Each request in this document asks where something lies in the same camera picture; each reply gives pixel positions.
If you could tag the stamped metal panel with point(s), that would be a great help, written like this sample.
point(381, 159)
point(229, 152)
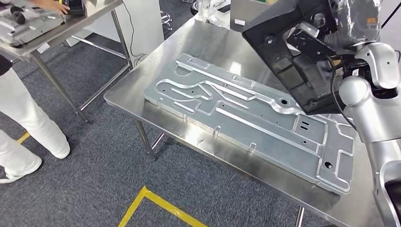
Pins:
point(250, 134)

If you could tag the clear glass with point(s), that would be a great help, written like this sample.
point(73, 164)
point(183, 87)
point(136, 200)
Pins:
point(203, 9)

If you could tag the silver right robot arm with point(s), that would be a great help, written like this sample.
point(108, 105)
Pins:
point(376, 125)

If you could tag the stainless steel workbench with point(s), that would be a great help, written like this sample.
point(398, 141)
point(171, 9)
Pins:
point(203, 40)

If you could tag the steel side table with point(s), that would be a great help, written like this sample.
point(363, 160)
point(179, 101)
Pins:
point(78, 23)

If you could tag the black plastic mounting plate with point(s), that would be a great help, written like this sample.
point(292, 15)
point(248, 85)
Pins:
point(300, 87)

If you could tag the yellow floor tape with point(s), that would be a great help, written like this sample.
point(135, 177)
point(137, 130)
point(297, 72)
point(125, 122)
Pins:
point(23, 137)
point(163, 203)

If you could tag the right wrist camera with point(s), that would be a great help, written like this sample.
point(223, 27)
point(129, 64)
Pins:
point(308, 29)

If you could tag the person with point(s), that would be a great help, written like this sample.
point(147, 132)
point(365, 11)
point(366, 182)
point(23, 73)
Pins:
point(25, 109)

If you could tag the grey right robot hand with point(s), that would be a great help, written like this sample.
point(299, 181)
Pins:
point(357, 22)

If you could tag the white cabinet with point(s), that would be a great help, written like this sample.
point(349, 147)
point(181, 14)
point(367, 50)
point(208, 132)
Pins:
point(144, 25)

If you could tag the black device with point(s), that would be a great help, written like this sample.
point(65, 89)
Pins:
point(75, 7)

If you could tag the black phone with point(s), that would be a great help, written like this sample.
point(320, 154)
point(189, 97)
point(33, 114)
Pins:
point(224, 8)

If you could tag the grey metal part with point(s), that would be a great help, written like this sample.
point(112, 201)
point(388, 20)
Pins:
point(31, 28)

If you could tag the chrome stool base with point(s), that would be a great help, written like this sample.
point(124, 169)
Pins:
point(166, 18)

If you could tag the black cylinder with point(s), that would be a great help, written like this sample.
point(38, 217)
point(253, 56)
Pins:
point(18, 17)

